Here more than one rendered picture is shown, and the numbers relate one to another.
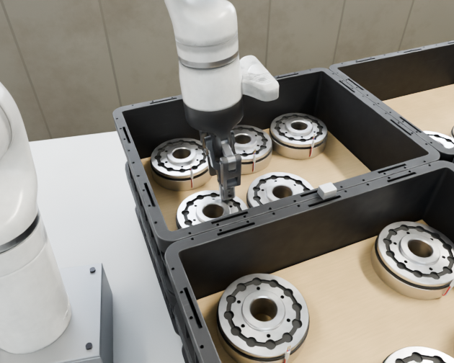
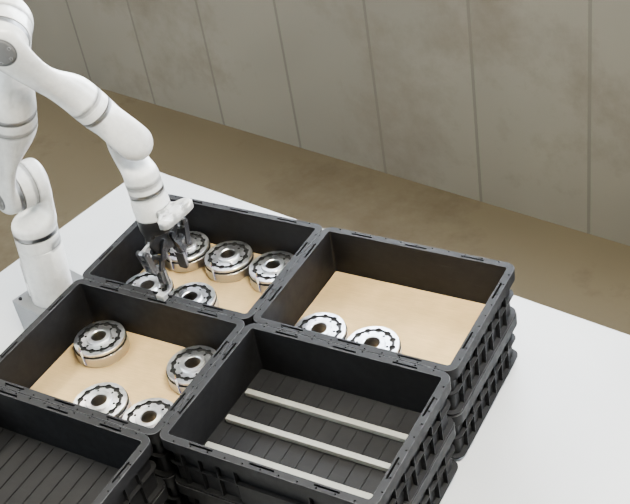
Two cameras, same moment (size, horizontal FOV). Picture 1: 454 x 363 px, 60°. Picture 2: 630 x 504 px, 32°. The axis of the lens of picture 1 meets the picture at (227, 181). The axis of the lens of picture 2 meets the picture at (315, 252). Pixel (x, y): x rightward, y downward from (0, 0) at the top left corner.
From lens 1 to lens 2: 1.91 m
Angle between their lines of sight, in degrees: 44
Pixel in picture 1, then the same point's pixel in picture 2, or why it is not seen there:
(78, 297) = not seen: hidden behind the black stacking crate
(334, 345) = (113, 375)
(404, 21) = not seen: outside the picture
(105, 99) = (459, 146)
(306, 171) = (245, 299)
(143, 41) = (519, 85)
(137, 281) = not seen: hidden behind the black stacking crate
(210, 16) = (128, 175)
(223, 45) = (135, 190)
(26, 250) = (36, 248)
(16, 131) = (44, 195)
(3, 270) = (25, 252)
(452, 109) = (431, 323)
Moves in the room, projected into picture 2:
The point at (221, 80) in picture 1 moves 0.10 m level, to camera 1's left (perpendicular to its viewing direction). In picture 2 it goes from (138, 207) to (112, 188)
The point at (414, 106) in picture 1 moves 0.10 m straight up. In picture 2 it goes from (409, 302) to (404, 262)
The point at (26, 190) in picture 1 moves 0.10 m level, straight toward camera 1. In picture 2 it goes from (45, 222) to (21, 252)
